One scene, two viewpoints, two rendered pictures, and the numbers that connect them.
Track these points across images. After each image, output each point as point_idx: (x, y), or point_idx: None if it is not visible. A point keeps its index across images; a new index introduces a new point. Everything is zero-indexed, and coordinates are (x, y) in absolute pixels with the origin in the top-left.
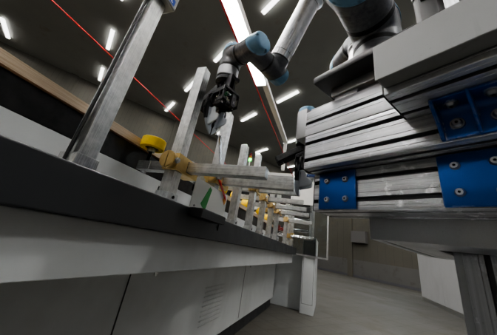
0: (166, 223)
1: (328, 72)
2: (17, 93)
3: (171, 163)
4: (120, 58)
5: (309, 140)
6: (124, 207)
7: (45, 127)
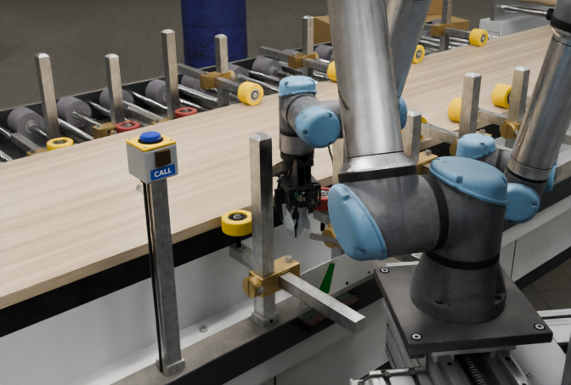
0: (269, 352)
1: (379, 284)
2: (98, 283)
3: (254, 296)
4: (155, 274)
5: (388, 323)
6: (220, 374)
7: (130, 286)
